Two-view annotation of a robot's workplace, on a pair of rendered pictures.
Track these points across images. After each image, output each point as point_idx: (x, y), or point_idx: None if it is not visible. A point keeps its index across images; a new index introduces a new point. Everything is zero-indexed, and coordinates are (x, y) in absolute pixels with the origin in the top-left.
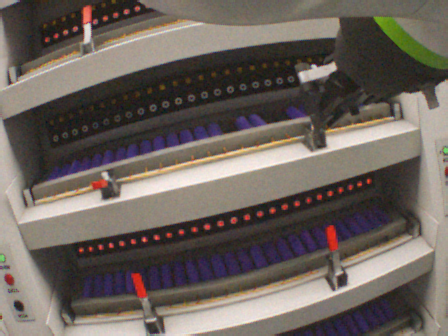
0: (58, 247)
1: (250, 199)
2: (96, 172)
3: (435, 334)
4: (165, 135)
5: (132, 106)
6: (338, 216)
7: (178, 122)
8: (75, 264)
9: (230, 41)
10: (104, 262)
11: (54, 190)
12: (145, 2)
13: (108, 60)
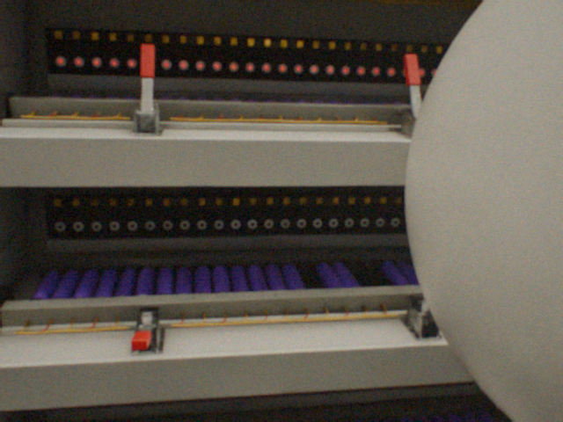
0: None
1: (327, 382)
2: (130, 305)
3: None
4: (229, 265)
5: (192, 215)
6: (424, 411)
7: (247, 251)
8: (37, 415)
9: (347, 174)
10: (93, 418)
11: (47, 317)
12: (509, 417)
13: (179, 157)
